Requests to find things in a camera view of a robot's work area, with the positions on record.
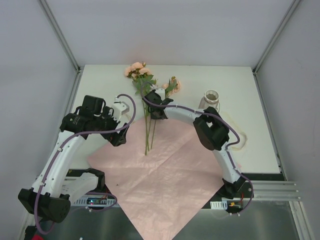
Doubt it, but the pink flower stem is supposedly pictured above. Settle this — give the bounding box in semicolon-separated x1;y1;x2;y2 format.
144;76;181;154
124;62;157;156

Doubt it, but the white ribbed ceramic vase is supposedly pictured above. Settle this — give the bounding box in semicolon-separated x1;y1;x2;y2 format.
198;89;221;113

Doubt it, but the purple pink wrapping paper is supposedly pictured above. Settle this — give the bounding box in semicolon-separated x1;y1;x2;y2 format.
87;119;223;240

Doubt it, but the cream printed ribbon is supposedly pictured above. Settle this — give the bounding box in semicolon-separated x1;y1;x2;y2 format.
219;109;249;152

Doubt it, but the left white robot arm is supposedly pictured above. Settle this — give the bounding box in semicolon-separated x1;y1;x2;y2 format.
18;95;130;223

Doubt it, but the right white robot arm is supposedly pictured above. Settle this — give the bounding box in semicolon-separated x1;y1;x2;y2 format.
142;90;246;199

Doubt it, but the red black object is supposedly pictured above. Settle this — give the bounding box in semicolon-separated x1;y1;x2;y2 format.
23;225;44;240

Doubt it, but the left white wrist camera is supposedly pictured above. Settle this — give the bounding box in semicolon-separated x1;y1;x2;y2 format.
112;97;130;120

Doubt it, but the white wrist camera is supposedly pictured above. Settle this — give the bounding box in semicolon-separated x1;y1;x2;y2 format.
112;97;130;120
151;84;166;100

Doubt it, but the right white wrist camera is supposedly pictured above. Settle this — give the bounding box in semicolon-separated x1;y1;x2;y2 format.
151;84;166;100

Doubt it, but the left aluminium frame post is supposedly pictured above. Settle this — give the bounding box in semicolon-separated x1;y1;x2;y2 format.
37;0;84;74

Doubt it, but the aluminium frame post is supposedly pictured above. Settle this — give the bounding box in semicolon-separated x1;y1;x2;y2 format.
251;0;303;75
37;0;84;74

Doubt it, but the left white cable duct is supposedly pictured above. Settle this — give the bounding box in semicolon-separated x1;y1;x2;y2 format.
71;196;120;208

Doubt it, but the white cable duct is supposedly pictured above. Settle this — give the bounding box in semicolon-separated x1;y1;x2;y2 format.
210;200;228;210
71;196;120;208

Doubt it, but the right white cable duct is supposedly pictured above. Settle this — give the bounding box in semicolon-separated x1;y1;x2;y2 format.
210;200;228;210

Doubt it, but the aluminium rail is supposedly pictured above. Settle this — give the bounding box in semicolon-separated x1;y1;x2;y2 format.
252;180;302;202

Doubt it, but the right aluminium frame post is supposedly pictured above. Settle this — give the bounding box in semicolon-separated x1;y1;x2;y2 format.
251;0;303;75

